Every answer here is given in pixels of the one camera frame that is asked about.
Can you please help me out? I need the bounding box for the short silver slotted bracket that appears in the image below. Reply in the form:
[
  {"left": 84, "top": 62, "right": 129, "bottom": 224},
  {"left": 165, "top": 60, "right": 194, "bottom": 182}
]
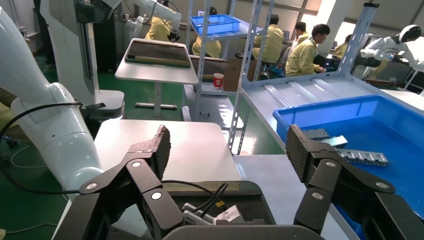
[{"left": 301, "top": 128, "right": 331, "bottom": 142}]

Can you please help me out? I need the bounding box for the small blue background bin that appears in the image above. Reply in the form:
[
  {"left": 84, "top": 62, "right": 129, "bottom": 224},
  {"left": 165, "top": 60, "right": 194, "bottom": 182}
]
[{"left": 189, "top": 13, "right": 242, "bottom": 37}]

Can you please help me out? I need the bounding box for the red paper cup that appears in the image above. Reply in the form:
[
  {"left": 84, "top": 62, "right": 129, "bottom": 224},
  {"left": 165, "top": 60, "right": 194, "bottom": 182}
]
[{"left": 212, "top": 72, "right": 225, "bottom": 89}]

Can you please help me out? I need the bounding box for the white background table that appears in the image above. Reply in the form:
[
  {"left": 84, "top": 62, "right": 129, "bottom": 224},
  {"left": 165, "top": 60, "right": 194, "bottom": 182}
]
[{"left": 114, "top": 37, "right": 200, "bottom": 119}]

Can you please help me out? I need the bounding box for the long silver slotted bracket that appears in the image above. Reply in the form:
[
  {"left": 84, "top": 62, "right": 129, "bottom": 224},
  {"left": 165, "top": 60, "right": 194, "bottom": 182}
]
[{"left": 334, "top": 148, "right": 389, "bottom": 168}]

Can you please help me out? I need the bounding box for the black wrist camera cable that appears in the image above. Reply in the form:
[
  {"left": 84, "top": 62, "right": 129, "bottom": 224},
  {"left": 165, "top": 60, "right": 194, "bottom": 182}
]
[{"left": 161, "top": 180, "right": 230, "bottom": 219}]

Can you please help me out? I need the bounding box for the person in yellow coat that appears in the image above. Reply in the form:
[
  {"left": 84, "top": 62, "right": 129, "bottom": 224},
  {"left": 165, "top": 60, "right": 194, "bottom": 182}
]
[
  {"left": 191, "top": 6, "right": 222, "bottom": 59},
  {"left": 291, "top": 21, "right": 308, "bottom": 44},
  {"left": 252, "top": 13, "right": 285, "bottom": 64},
  {"left": 285, "top": 23, "right": 331, "bottom": 78},
  {"left": 144, "top": 16, "right": 173, "bottom": 43},
  {"left": 333, "top": 33, "right": 354, "bottom": 60}
]

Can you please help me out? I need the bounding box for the grey flat metal bar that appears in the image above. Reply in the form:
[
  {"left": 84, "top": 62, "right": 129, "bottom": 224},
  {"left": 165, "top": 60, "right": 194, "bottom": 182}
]
[{"left": 319, "top": 134, "right": 349, "bottom": 149}]

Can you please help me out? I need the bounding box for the black foam lined container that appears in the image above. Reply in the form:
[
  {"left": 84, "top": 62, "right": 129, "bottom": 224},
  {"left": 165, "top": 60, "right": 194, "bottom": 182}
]
[{"left": 162, "top": 180, "right": 277, "bottom": 227}]

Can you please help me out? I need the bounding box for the background metal shelf rack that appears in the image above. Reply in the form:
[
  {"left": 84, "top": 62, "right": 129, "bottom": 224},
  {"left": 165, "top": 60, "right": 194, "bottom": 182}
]
[{"left": 181, "top": 0, "right": 266, "bottom": 131}]

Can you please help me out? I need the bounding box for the brown cardboard box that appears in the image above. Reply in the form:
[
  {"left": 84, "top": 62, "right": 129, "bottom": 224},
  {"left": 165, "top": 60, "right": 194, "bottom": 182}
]
[{"left": 223, "top": 58, "right": 261, "bottom": 93}]

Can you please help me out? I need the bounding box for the black background tray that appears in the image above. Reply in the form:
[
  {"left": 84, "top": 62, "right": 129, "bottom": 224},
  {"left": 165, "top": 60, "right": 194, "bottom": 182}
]
[{"left": 124, "top": 40, "right": 192, "bottom": 69}]

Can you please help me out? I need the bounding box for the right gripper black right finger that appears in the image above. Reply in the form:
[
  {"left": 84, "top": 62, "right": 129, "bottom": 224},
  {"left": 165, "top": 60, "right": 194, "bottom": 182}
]
[{"left": 285, "top": 124, "right": 397, "bottom": 233}]

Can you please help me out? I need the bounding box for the white humanoid robot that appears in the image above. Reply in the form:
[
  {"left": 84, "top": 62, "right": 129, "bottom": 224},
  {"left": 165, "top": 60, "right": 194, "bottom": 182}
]
[{"left": 360, "top": 24, "right": 424, "bottom": 72}]

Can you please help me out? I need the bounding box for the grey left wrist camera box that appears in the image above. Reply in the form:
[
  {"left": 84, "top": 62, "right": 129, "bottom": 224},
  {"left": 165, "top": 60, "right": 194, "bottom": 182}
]
[{"left": 181, "top": 202, "right": 246, "bottom": 227}]

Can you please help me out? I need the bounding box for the blue plastic bin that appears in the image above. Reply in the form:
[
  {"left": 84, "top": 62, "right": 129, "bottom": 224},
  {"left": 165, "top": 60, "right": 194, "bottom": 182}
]
[{"left": 272, "top": 95, "right": 424, "bottom": 240}]

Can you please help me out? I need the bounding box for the thin black loose cable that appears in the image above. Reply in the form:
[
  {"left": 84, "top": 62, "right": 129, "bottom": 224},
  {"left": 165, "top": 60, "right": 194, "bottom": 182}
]
[{"left": 0, "top": 101, "right": 84, "bottom": 196}]

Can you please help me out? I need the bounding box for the white background robot body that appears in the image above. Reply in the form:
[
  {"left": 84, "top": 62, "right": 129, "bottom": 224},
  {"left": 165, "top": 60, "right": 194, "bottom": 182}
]
[{"left": 39, "top": 0, "right": 126, "bottom": 121}]

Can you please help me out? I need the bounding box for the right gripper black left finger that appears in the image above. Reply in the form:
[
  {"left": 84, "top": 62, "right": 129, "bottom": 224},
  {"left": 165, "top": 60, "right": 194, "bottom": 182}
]
[{"left": 52, "top": 125, "right": 185, "bottom": 240}]

